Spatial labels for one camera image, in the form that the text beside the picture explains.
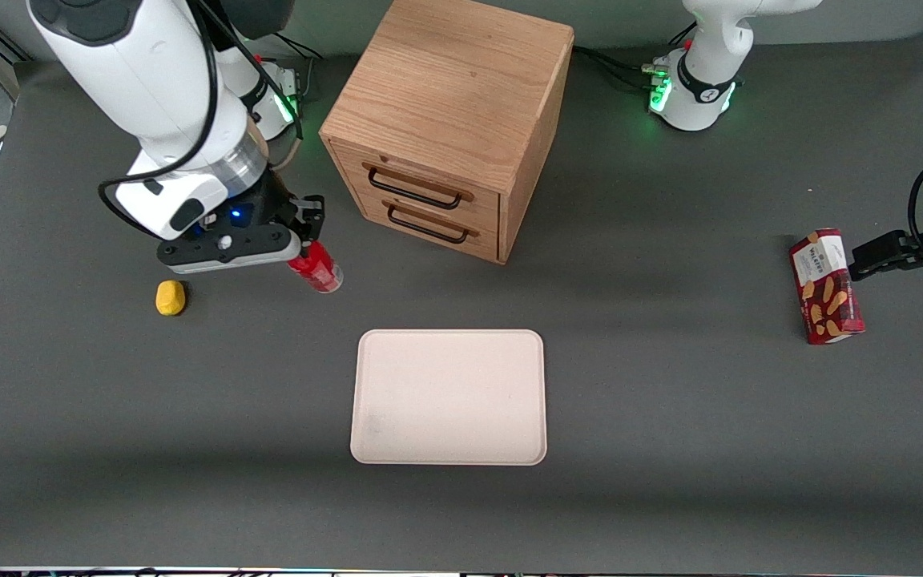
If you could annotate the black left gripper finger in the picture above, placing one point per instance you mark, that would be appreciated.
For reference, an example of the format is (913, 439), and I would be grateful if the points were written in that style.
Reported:
(886, 255)

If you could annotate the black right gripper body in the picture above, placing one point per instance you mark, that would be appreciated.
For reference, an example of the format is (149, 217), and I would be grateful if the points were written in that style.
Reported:
(272, 203)

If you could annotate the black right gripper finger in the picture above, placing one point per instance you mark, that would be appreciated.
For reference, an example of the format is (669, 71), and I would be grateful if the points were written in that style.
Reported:
(293, 224)
(314, 220)

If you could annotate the red coke bottle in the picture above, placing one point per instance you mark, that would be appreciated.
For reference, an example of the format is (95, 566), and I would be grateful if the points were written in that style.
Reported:
(319, 271)

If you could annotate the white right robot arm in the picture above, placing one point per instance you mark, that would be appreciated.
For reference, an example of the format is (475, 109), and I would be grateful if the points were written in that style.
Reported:
(149, 80)

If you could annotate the beige rectangular tray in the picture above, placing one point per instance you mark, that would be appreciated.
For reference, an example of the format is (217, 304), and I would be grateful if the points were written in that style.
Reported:
(449, 397)

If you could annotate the red biscuit box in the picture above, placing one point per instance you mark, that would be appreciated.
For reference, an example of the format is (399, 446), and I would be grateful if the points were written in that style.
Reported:
(826, 288)

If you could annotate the yellow lemon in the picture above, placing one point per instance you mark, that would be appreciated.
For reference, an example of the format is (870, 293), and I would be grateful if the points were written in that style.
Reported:
(171, 298)

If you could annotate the wider wooden drawer front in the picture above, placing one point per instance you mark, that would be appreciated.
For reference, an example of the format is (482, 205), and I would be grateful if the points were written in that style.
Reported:
(487, 207)

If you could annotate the narrower wooden drawer front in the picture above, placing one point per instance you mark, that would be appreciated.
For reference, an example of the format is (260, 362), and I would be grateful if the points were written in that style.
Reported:
(487, 240)

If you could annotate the wooden two-drawer cabinet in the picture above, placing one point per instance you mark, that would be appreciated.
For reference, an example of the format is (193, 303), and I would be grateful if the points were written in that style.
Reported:
(453, 88)

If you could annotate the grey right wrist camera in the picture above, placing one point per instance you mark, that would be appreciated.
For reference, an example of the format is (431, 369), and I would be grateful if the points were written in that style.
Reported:
(229, 252)

